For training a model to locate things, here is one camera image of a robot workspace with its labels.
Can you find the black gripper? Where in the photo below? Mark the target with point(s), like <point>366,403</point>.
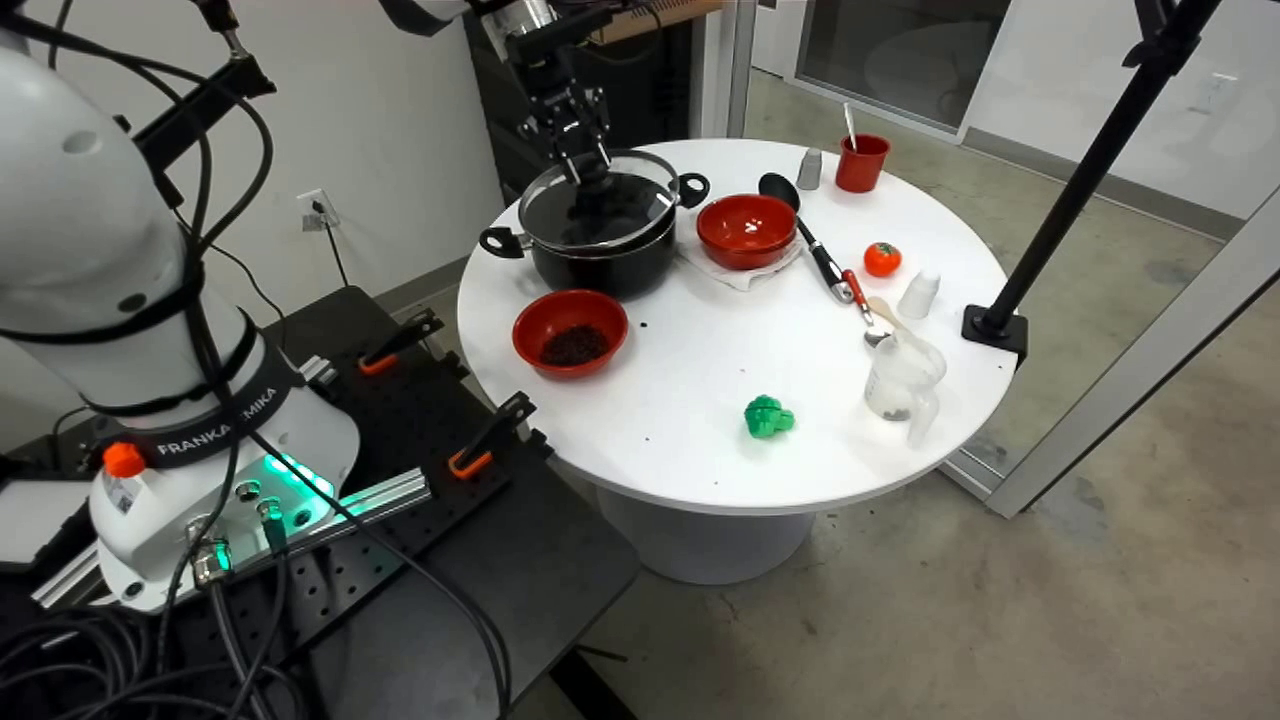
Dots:
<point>570,104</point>

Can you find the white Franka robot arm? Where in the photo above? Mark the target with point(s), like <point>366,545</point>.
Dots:
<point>83,265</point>

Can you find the black cabinet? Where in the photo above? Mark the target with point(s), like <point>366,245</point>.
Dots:
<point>667,95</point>

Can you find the empty red bowl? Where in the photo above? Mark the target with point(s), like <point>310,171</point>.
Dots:
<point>746,230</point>

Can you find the red bowl with dark beans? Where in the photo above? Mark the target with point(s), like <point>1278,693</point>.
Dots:
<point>539,333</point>

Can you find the wooden board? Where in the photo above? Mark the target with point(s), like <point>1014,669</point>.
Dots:
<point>681,9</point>

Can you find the black ladle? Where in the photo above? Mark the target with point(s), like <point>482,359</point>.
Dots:
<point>777,190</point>

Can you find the grey shaker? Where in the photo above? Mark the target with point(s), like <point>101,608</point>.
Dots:
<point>810,171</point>

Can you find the black orange bar clamp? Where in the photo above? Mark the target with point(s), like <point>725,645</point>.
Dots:
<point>497,428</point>
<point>400,346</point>

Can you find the white stick in mug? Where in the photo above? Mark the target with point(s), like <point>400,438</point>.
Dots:
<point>848,124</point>

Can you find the red mug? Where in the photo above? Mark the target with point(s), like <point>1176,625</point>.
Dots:
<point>863,166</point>

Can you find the white round table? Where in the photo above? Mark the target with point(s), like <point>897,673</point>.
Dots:
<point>667,444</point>

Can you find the orange toy tomato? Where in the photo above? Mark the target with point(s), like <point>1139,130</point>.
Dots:
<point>880,257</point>

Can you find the green toy vegetable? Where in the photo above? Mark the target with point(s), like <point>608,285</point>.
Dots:
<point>768,417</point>

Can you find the white shaker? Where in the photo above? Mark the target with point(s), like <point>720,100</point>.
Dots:
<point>923,296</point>

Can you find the clear plastic measuring cup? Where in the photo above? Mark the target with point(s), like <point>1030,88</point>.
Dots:
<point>903,364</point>

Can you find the black perforated mounting table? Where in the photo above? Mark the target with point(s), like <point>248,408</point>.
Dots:
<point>534,560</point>

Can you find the black tripod pole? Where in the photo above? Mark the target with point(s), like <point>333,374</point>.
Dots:
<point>1064,201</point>

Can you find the orange-topped white button box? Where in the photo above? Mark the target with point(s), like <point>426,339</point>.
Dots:
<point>123,461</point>

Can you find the white wall power outlet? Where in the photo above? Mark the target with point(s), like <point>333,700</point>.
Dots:
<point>314,210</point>

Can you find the aluminium rail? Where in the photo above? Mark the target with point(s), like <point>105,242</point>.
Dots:
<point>383,503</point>

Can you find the black camera bracket arm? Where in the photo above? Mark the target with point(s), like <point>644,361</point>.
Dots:
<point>201,104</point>

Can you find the white door frame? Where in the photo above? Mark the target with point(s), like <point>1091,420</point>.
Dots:
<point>1135,374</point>

